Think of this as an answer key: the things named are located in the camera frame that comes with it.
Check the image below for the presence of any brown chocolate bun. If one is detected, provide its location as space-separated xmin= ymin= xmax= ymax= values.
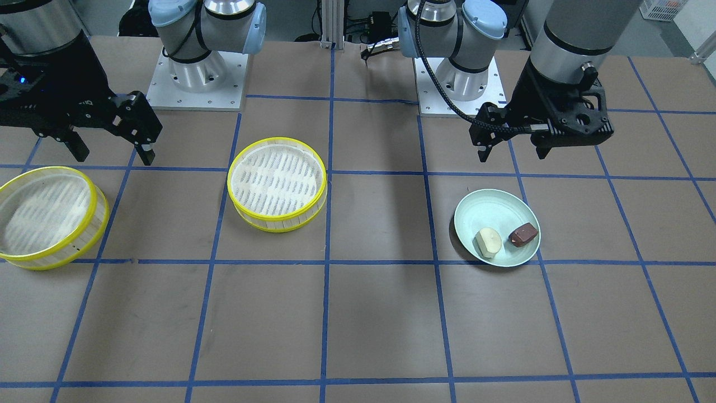
xmin=508 ymin=222 xmax=539 ymax=248

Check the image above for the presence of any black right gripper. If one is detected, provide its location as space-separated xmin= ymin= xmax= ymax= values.
xmin=2 ymin=31 xmax=163 ymax=166

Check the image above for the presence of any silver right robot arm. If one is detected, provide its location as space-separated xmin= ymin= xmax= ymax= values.
xmin=1 ymin=1 xmax=266 ymax=166

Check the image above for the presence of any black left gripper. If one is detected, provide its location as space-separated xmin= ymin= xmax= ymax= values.
xmin=469 ymin=61 xmax=615 ymax=163

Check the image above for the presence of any cream white bun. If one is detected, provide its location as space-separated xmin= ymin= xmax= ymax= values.
xmin=474 ymin=227 xmax=503 ymax=259

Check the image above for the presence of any light green plate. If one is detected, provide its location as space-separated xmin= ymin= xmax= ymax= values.
xmin=451 ymin=189 xmax=541 ymax=268

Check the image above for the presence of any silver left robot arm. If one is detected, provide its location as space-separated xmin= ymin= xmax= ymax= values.
xmin=397 ymin=1 xmax=639 ymax=162

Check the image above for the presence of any yellow rimmed steamer basket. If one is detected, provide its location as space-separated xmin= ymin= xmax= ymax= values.
xmin=226 ymin=136 xmax=328 ymax=233
xmin=1 ymin=166 xmax=110 ymax=270

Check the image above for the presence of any aluminium frame post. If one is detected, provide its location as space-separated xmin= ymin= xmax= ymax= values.
xmin=319 ymin=0 xmax=347 ymax=51

